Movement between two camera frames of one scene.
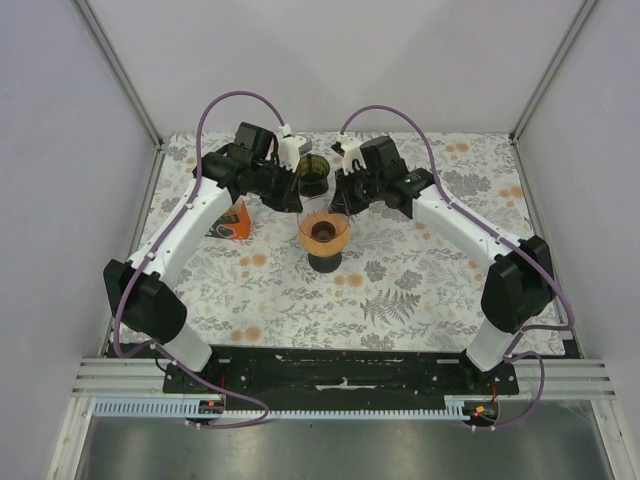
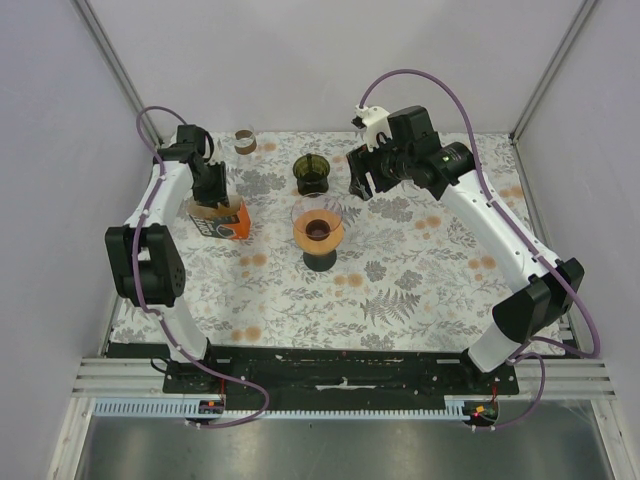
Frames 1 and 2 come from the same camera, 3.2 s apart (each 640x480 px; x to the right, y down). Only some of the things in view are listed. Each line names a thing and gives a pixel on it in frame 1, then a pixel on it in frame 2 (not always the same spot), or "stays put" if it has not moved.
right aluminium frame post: [551, 69] stays put
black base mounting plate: [341, 374] stays put
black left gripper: [293, 198] to [219, 194]
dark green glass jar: [314, 171] stays put
